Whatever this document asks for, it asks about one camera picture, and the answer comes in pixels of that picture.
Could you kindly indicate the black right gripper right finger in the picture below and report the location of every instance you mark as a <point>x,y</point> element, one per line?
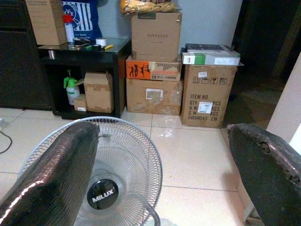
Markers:
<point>270,179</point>

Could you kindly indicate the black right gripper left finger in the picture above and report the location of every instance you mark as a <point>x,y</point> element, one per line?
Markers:
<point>51,179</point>

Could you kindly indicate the white Milux standing fan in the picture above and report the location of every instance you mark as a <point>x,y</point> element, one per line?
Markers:
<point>127,164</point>

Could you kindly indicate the small cardboard box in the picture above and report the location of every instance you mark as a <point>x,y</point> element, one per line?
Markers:
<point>80,103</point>

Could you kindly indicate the white green pump sprayer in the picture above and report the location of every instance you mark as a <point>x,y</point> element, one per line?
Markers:
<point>71,90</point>

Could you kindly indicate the open-flap cardboard box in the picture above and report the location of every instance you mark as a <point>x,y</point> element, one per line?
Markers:
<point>98,94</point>

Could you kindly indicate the black-printed cardboard box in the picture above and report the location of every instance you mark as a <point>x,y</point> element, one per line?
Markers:
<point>207,94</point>

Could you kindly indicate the black cabinet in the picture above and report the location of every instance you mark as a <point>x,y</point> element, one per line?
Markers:
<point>18,66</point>

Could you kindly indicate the wide taped cardboard box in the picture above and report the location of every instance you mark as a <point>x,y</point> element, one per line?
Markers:
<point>141,99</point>

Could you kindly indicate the black side table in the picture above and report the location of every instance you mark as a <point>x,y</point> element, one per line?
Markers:
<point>98,60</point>

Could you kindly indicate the white green flat box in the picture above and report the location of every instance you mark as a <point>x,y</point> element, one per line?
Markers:
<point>211,59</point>

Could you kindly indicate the black tape roll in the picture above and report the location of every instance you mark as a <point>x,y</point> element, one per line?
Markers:
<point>97,47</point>

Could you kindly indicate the yellow utility knife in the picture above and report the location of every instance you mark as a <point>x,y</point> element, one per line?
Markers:
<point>108,47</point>

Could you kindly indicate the white tape roll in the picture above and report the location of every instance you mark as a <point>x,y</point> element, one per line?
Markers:
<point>101,42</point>

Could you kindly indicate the black flat box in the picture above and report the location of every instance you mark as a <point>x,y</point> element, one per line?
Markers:
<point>207,47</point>

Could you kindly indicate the orange printed audio box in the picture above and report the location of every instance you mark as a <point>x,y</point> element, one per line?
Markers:
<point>150,70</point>

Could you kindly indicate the white red spray can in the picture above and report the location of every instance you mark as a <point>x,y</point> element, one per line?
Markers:
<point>69,28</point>

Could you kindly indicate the tall plain cardboard box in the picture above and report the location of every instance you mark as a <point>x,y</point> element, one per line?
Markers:
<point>47,23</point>

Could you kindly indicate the blue white shopping bag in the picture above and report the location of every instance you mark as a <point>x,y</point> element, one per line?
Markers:
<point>87,16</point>

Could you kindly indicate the espresso cardboard box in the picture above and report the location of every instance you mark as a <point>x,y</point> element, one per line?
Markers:
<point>155,37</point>

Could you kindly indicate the yellow plastic bag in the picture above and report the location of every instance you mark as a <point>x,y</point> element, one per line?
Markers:
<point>145,5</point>

